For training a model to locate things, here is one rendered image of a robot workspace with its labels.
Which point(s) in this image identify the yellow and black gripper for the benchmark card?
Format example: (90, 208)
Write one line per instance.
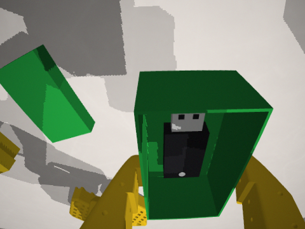
(266, 203)

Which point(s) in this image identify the black usb stick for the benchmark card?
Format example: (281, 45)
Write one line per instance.
(185, 141)

